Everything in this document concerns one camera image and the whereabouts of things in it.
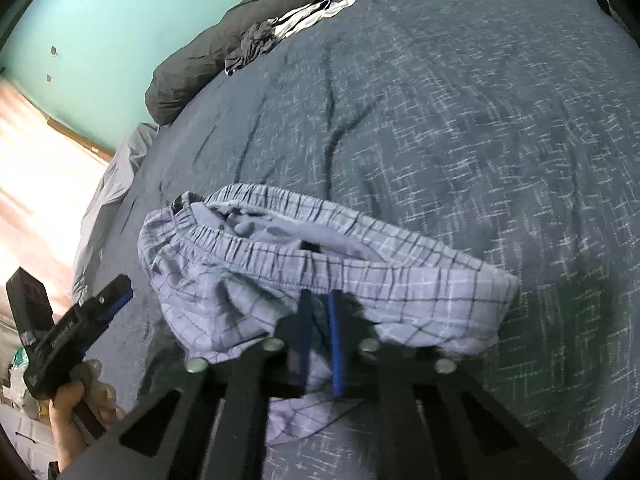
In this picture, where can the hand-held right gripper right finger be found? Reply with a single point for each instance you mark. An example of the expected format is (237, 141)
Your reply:
(336, 350)

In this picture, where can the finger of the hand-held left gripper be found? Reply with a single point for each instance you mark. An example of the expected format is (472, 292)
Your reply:
(117, 292)

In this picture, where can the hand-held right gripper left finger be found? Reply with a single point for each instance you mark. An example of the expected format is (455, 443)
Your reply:
(303, 345)

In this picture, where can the blue plaid shorts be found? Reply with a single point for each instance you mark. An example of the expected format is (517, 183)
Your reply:
(400, 280)

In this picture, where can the person's left forearm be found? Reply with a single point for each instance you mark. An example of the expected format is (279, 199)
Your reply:
(67, 442)

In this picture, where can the person's left hand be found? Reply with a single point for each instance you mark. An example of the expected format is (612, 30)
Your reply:
(67, 400)

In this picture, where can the grey bed sheet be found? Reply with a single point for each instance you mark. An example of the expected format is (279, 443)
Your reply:
(110, 185)

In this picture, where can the dark grey rolled duvet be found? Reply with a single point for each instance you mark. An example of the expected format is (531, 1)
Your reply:
(200, 70)

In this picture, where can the dark blue patterned blanket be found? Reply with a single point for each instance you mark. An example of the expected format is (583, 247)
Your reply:
(450, 135)

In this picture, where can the dark grey crumpled garment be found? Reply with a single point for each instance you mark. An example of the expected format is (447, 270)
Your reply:
(252, 42)

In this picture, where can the white black-trimmed garment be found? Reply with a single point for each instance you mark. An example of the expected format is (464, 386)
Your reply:
(305, 17)

